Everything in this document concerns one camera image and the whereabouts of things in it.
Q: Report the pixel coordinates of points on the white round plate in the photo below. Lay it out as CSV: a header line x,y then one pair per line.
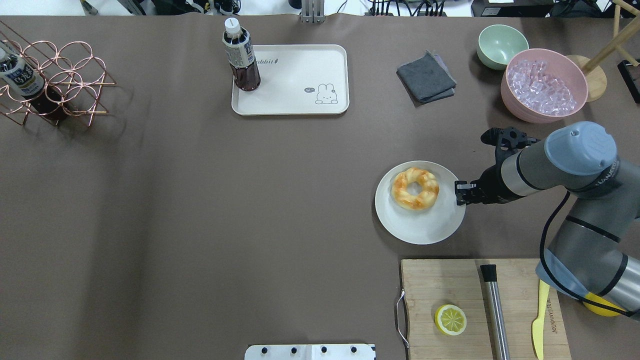
x,y
426,226

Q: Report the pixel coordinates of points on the tea bottle in rack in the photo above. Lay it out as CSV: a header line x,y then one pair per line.
x,y
26,80

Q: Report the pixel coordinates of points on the tea bottle on tray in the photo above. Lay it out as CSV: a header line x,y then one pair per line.
x,y
240,55

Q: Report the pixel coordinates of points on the mint green bowl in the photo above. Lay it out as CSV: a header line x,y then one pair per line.
x,y
497,44

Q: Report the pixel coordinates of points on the wooden mug tree stand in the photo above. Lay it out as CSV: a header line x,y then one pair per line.
x,y
591,67

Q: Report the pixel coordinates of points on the cream rabbit tray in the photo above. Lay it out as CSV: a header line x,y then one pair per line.
x,y
297,80

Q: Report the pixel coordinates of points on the bamboo cutting board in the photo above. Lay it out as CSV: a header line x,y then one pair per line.
x,y
431,283

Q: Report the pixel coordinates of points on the pink bowl with ice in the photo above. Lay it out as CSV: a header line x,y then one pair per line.
x,y
542,86

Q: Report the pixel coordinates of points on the half lemon slice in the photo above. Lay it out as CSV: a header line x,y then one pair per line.
x,y
450,319

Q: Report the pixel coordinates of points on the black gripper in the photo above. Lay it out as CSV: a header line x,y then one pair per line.
x,y
490,187

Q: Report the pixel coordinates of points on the black framed object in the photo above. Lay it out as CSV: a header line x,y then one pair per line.
x,y
631,76

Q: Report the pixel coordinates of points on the yellow plastic knife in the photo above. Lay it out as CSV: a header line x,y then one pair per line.
x,y
537,325

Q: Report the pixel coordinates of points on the white camera pole base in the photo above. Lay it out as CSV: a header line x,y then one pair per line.
x,y
331,351

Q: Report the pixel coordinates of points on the whole yellow lemon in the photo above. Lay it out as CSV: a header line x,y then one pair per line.
x,y
599,310

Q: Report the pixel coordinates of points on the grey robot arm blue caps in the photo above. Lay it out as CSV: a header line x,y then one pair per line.
x,y
578,252

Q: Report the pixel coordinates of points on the folded grey cloth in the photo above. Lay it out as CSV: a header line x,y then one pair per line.
x,y
427,79

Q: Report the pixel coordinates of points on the aluminium frame post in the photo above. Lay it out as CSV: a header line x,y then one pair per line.
x,y
312,11

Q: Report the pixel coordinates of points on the copper wire bottle rack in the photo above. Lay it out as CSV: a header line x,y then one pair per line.
x,y
75,80

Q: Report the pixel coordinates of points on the glazed ring donut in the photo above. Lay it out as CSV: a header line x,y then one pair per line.
x,y
415,189

